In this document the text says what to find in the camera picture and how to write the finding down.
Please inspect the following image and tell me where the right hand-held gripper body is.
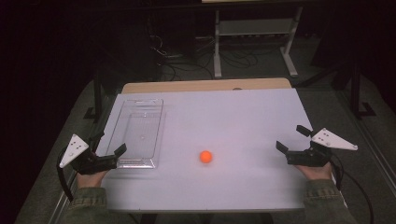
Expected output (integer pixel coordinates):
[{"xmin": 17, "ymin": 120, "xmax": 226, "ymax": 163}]
[{"xmin": 285, "ymin": 127, "xmax": 359, "ymax": 168}]

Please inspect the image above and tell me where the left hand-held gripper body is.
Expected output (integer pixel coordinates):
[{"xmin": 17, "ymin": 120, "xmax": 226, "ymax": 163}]
[{"xmin": 59, "ymin": 133, "xmax": 119, "ymax": 175}]

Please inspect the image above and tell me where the clear plastic container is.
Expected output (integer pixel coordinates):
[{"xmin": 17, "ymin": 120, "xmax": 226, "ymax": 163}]
[{"xmin": 106, "ymin": 98, "xmax": 167, "ymax": 170}]

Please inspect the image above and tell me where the orange ball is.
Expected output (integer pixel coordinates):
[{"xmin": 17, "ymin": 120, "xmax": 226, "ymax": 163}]
[{"xmin": 199, "ymin": 150, "xmax": 214, "ymax": 164}]

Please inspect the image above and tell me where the person's left hand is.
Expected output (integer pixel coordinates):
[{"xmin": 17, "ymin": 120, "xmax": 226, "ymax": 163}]
[{"xmin": 76, "ymin": 168, "xmax": 108, "ymax": 189}]

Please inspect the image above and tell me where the person's right hand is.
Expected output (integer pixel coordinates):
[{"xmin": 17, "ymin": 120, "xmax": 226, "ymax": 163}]
[{"xmin": 294, "ymin": 161, "xmax": 333, "ymax": 182}]

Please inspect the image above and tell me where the black metal stand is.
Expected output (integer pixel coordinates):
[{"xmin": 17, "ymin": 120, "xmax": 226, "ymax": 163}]
[
  {"xmin": 82, "ymin": 69, "xmax": 105, "ymax": 123},
  {"xmin": 349, "ymin": 57, "xmax": 377, "ymax": 119}
]

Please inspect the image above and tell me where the white board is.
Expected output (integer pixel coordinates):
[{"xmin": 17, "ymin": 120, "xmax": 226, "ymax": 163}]
[{"xmin": 102, "ymin": 88, "xmax": 348, "ymax": 213}]

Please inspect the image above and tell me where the wooden table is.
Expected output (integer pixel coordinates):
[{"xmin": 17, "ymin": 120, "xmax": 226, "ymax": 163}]
[{"xmin": 120, "ymin": 77, "xmax": 292, "ymax": 95}]

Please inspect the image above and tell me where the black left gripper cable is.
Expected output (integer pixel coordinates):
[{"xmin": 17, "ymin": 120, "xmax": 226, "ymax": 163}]
[{"xmin": 56, "ymin": 148, "xmax": 75, "ymax": 203}]

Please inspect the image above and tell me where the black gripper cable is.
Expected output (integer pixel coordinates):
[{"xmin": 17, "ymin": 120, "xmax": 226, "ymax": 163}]
[
  {"xmin": 56, "ymin": 148, "xmax": 75, "ymax": 203},
  {"xmin": 329, "ymin": 153, "xmax": 375, "ymax": 224}
]

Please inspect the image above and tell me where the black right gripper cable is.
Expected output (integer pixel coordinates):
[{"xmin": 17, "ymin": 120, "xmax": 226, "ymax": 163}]
[{"xmin": 329, "ymin": 153, "xmax": 375, "ymax": 224}]

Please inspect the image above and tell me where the aluminium rail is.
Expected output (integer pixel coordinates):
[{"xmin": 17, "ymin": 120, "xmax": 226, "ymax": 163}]
[{"xmin": 337, "ymin": 90, "xmax": 396, "ymax": 185}]

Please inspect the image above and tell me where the bundle of floor cables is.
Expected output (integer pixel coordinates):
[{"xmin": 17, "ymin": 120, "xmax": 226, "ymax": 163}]
[{"xmin": 148, "ymin": 32, "xmax": 260, "ymax": 82}]

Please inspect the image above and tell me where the white metal desk frame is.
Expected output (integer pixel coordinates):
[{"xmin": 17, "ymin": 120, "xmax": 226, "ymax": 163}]
[{"xmin": 213, "ymin": 6, "xmax": 304, "ymax": 79}]

